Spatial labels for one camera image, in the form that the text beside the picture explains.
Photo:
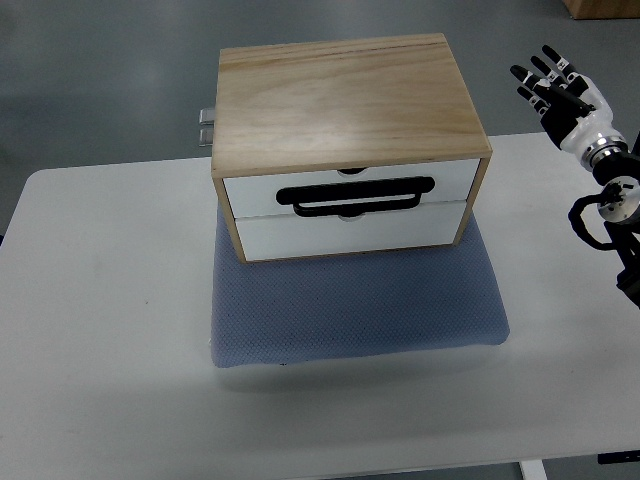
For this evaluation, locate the white table leg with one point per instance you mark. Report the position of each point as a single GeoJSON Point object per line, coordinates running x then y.
{"type": "Point", "coordinates": [533, 470]}

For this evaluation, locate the wooden drawer cabinet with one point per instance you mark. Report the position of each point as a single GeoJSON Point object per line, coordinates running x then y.
{"type": "Point", "coordinates": [343, 105]}

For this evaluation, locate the white drawer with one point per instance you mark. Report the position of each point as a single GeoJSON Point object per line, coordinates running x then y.
{"type": "Point", "coordinates": [279, 194]}
{"type": "Point", "coordinates": [290, 236]}

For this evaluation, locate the blue textured mat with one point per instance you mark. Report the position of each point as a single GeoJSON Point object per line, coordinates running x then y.
{"type": "Point", "coordinates": [294, 311]}

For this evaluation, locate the black table control panel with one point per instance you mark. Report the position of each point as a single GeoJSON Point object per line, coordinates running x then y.
{"type": "Point", "coordinates": [619, 457]}

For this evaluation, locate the grey metal clamp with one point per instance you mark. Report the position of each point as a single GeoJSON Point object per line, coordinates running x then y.
{"type": "Point", "coordinates": [206, 126]}

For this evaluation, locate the cardboard box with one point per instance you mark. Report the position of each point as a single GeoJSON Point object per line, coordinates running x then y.
{"type": "Point", "coordinates": [602, 9]}

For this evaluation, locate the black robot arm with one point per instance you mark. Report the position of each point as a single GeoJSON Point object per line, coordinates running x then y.
{"type": "Point", "coordinates": [615, 167]}

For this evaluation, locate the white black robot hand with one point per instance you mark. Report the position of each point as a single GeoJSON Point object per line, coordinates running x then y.
{"type": "Point", "coordinates": [572, 111]}

